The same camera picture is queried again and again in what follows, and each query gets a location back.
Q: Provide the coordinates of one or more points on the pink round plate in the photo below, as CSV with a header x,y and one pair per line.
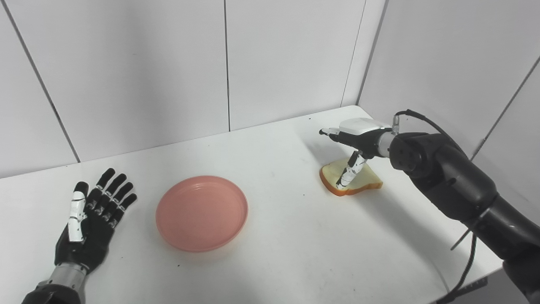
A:
x,y
201,213

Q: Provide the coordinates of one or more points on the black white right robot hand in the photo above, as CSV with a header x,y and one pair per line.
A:
x,y
358,141

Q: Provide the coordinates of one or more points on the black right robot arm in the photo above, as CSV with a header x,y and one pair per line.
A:
x,y
464,190

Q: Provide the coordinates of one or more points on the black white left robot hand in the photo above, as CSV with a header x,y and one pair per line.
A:
x,y
90,223

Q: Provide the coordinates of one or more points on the slice of bread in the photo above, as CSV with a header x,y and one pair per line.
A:
x,y
358,179

